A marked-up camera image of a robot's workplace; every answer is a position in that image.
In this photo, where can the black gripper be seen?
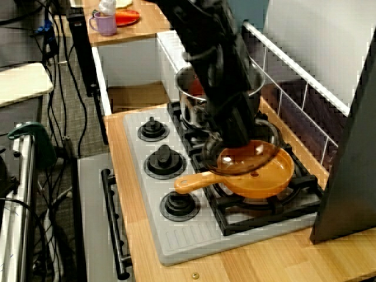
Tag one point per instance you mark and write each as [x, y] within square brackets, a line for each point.
[229, 88]

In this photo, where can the glass lid with yellow knob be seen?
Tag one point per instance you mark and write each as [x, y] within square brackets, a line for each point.
[232, 163]

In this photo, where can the stainless steel pot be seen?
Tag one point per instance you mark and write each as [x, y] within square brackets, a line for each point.
[188, 111]

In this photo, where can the orange toy frying pan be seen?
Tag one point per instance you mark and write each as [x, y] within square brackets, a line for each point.
[264, 182]

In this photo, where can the red toy pepper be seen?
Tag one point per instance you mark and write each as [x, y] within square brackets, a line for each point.
[196, 88]

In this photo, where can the black burner grate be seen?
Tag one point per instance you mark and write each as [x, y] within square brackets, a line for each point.
[176, 111]
[264, 217]

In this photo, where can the black stove knob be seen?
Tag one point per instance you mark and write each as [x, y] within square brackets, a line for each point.
[179, 205]
[152, 130]
[164, 163]

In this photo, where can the black side panel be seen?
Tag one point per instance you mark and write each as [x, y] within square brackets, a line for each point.
[349, 176]

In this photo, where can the grey stove top plate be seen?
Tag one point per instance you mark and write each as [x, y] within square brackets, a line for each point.
[147, 205]

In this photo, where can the white sink basin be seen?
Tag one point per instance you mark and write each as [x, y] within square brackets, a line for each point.
[129, 61]

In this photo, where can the brass screw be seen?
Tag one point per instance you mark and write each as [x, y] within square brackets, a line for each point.
[194, 275]

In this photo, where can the orange plate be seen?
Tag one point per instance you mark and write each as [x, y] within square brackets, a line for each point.
[127, 17]

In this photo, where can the purple cup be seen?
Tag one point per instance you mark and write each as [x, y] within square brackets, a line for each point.
[105, 25]

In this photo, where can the white toy oven cabinet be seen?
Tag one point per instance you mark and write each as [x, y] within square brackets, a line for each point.
[94, 220]

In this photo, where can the cream board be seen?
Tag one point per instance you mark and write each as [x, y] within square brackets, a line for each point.
[20, 83]

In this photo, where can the black upright post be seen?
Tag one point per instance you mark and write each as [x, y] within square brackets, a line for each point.
[80, 53]

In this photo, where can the aluminium extrusion frame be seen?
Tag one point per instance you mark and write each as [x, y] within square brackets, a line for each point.
[17, 205]

